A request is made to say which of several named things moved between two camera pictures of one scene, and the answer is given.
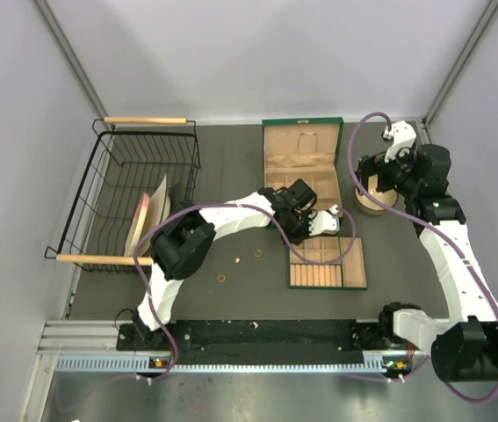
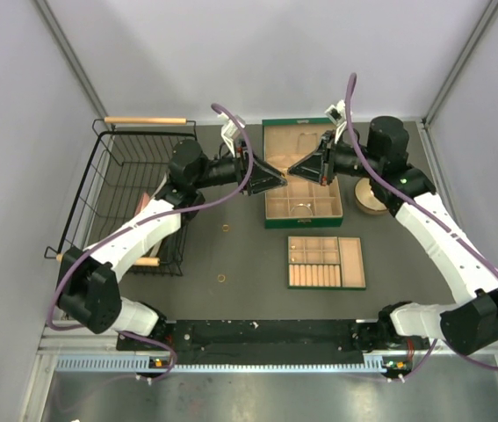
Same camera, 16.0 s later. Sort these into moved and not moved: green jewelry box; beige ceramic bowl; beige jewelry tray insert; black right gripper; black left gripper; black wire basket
Moved: black right gripper; black left gripper
Not moved: green jewelry box; black wire basket; beige ceramic bowl; beige jewelry tray insert
